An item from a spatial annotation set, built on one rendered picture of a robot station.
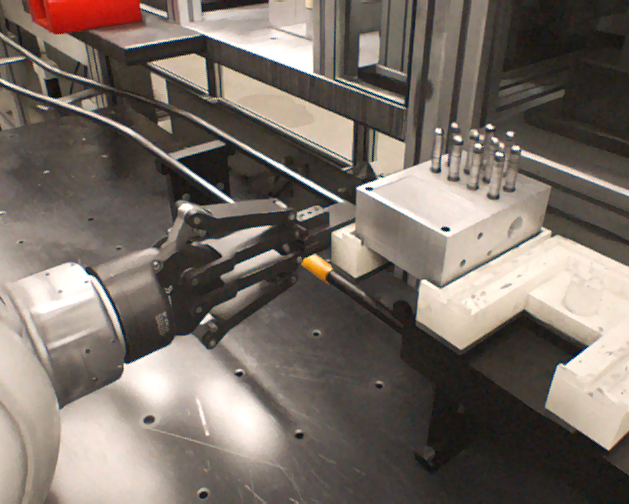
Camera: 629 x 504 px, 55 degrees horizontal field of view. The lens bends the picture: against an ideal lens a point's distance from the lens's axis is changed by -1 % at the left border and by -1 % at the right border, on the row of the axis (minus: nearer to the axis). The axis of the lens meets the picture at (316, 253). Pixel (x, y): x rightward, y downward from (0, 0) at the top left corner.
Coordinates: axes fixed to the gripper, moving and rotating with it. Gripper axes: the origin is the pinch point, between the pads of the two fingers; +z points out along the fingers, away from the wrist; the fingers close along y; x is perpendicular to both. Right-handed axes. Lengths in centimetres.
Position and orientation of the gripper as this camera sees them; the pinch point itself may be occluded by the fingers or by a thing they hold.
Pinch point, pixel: (325, 225)
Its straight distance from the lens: 53.1
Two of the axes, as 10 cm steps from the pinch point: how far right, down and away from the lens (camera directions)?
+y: 0.0, -8.4, -5.5
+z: 7.8, -3.4, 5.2
